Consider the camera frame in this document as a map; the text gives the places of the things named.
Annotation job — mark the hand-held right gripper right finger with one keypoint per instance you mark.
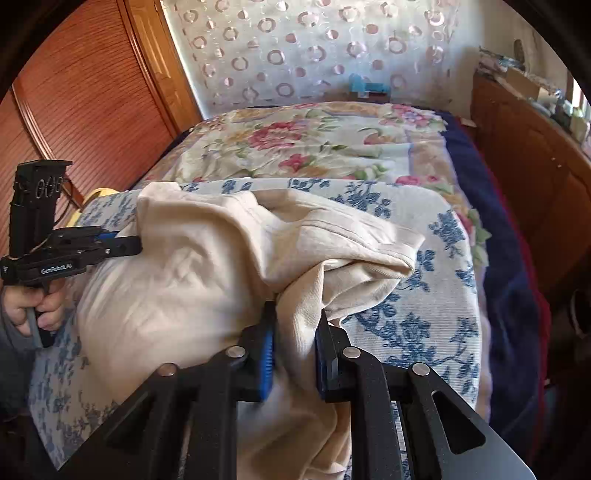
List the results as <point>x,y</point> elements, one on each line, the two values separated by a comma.
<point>321,369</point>

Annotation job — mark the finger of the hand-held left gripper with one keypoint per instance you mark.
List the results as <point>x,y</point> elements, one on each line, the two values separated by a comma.
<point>104,237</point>
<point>124,247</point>

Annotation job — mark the brown wooden side cabinet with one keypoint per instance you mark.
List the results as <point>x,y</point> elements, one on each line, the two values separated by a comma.
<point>531,175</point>

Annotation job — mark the person's left hand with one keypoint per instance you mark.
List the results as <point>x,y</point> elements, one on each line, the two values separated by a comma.
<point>18,304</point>

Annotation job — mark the brown wooden wardrobe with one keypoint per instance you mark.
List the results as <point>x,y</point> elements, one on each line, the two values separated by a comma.
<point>92,101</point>

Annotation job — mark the yellow pillow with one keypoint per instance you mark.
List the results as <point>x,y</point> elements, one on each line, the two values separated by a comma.
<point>99,191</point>

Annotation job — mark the light blue toy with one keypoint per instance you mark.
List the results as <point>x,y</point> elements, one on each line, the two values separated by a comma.
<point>364,85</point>

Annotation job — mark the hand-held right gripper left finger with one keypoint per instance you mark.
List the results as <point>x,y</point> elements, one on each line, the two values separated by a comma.
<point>267,360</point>

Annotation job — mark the beige printed t-shirt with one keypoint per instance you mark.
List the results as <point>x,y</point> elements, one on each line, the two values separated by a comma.
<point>184,286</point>

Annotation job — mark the cardboard box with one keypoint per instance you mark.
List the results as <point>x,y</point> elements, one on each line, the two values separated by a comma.
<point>521,83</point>

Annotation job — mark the sheer circle-patterned curtain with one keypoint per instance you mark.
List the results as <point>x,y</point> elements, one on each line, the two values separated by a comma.
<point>323,46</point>

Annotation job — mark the navy blue blanket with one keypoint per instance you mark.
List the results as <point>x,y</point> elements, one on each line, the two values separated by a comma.
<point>503,277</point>

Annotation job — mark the blue floral bed sheet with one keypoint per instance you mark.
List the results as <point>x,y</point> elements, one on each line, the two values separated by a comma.
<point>415,332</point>

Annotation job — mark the pink floral quilt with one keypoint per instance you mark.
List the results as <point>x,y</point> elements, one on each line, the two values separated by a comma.
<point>300,138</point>

